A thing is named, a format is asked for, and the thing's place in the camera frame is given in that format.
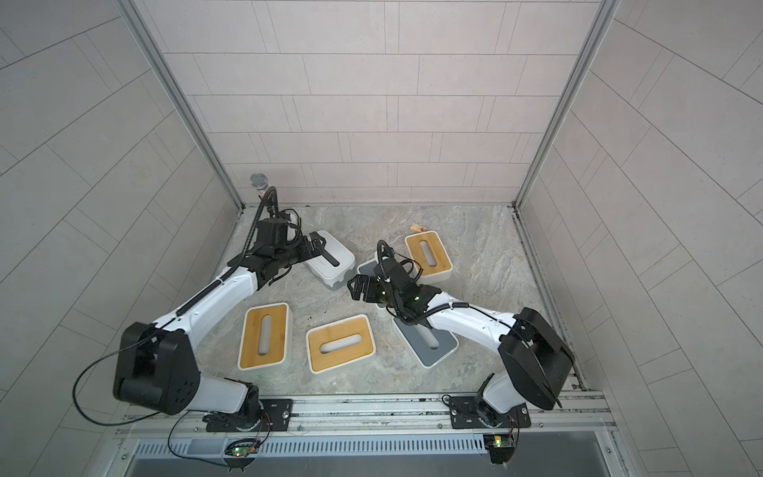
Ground bamboo lid tissue box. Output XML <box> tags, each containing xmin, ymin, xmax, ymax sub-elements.
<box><xmin>306</xmin><ymin>314</ymin><xmax>377</xmax><ymax>375</ymax></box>
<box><xmin>238</xmin><ymin>302</ymin><xmax>293</xmax><ymax>373</ymax></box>
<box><xmin>405</xmin><ymin>231</ymin><xmax>453</xmax><ymax>285</ymax></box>

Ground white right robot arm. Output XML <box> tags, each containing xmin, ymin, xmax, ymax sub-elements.
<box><xmin>348</xmin><ymin>274</ymin><xmax>574</xmax><ymax>427</ymax></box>

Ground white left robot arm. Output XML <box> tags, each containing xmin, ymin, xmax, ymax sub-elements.
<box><xmin>112</xmin><ymin>231</ymin><xmax>342</xmax><ymax>431</ymax></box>

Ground grey lid tissue box front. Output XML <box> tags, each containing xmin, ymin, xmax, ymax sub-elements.
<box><xmin>393</xmin><ymin>318</ymin><xmax>459</xmax><ymax>369</ymax></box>

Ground microphone on black stand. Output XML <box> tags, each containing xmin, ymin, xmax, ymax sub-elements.
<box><xmin>250</xmin><ymin>173</ymin><xmax>278</xmax><ymax>217</ymax></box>

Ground right green circuit board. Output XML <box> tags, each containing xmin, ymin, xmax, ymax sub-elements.
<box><xmin>483</xmin><ymin>433</ymin><xmax>518</xmax><ymax>465</ymax></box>

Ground green circuit board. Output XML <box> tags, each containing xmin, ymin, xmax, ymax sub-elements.
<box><xmin>483</xmin><ymin>433</ymin><xmax>518</xmax><ymax>465</ymax></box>
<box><xmin>223</xmin><ymin>439</ymin><xmax>260</xmax><ymax>472</ymax></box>

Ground left green circuit board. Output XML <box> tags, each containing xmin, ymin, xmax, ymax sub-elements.
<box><xmin>223</xmin><ymin>439</ymin><xmax>260</xmax><ymax>472</ymax></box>

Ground white ventilation grille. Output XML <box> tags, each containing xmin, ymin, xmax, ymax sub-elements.
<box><xmin>133</xmin><ymin>433</ymin><xmax>487</xmax><ymax>460</ymax></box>

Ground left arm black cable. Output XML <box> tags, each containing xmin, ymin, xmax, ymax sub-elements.
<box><xmin>72</xmin><ymin>186</ymin><xmax>281</xmax><ymax>427</ymax></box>

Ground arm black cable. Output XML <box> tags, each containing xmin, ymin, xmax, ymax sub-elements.
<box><xmin>374</xmin><ymin>239</ymin><xmax>564</xmax><ymax>409</ymax></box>
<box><xmin>72</xmin><ymin>186</ymin><xmax>281</xmax><ymax>427</ymax></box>

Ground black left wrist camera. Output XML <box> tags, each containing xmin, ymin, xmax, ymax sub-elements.
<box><xmin>256</xmin><ymin>218</ymin><xmax>298</xmax><ymax>248</ymax></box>

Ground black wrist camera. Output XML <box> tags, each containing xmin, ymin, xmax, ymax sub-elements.
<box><xmin>256</xmin><ymin>218</ymin><xmax>298</xmax><ymax>248</ymax></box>
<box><xmin>380</xmin><ymin>258</ymin><xmax>418</xmax><ymax>288</ymax></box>

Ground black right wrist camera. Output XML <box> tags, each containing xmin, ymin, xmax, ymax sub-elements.
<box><xmin>380</xmin><ymin>258</ymin><xmax>418</xmax><ymax>288</ymax></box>

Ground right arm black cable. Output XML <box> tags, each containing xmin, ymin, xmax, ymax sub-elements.
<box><xmin>374</xmin><ymin>239</ymin><xmax>564</xmax><ymax>409</ymax></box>

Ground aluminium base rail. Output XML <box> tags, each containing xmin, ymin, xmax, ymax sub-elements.
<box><xmin>112</xmin><ymin>390</ymin><xmax>615</xmax><ymax>439</ymax></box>

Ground aluminium corner post left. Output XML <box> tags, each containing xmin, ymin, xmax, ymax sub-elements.
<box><xmin>114</xmin><ymin>0</ymin><xmax>246</xmax><ymax>212</ymax></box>

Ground aluminium corner post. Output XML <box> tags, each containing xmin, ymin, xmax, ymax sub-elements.
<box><xmin>514</xmin><ymin>0</ymin><xmax>620</xmax><ymax>211</ymax></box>
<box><xmin>114</xmin><ymin>0</ymin><xmax>246</xmax><ymax>212</ymax></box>

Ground aluminium corner post right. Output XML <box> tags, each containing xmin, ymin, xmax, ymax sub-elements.
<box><xmin>514</xmin><ymin>0</ymin><xmax>620</xmax><ymax>211</ymax></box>

